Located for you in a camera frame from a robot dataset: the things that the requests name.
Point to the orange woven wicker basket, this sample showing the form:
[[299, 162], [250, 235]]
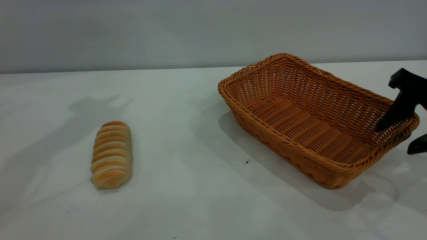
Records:
[[310, 133]]

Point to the striped long bread roll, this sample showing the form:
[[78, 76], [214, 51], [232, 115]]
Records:
[[112, 156]]

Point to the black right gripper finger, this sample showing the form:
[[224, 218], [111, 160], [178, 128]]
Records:
[[402, 103], [419, 146]]

